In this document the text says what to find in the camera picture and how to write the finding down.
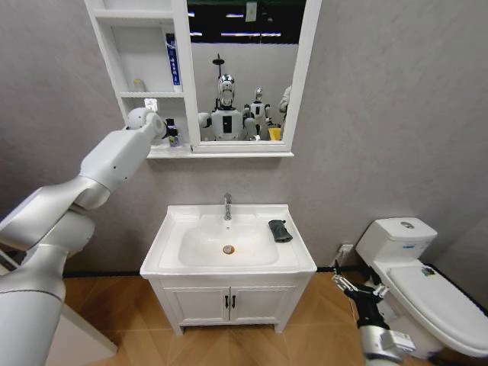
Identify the white counter unit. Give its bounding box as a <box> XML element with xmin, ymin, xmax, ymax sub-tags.
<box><xmin>44</xmin><ymin>302</ymin><xmax>120</xmax><ymax>366</ymax></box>

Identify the white wall cabinet with shelves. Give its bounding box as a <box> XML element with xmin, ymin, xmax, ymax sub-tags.
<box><xmin>83</xmin><ymin>0</ymin><xmax>323</xmax><ymax>159</ymax></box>

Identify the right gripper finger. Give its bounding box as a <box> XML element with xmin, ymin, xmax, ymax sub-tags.
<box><xmin>370</xmin><ymin>279</ymin><xmax>390</xmax><ymax>299</ymax></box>
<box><xmin>329</xmin><ymin>266</ymin><xmax>358</xmax><ymax>294</ymax></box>

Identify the dark green towel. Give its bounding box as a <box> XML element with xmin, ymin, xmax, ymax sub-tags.
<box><xmin>267</xmin><ymin>218</ymin><xmax>294</xmax><ymax>244</ymax></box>

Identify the white toilet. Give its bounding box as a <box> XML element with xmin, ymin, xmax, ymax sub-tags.
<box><xmin>354</xmin><ymin>217</ymin><xmax>488</xmax><ymax>360</ymax></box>

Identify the white vanity cabinet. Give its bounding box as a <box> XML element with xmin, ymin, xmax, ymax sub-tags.
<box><xmin>146</xmin><ymin>271</ymin><xmax>313</xmax><ymax>337</ymax></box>

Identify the white ceramic washbasin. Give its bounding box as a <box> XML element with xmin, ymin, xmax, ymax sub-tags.
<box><xmin>139</xmin><ymin>203</ymin><xmax>318</xmax><ymax>280</ymax></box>

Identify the blue white facial cleanser tube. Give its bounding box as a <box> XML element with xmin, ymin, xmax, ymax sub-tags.
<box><xmin>165</xmin><ymin>32</ymin><xmax>183</xmax><ymax>93</ymax></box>

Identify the white framed mirror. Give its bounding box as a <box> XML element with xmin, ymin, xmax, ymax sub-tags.
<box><xmin>185</xmin><ymin>0</ymin><xmax>308</xmax><ymax>143</ymax></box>

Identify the chrome faucet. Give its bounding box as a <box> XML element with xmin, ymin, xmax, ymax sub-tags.
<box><xmin>222</xmin><ymin>192</ymin><xmax>234</xmax><ymax>222</ymax></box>

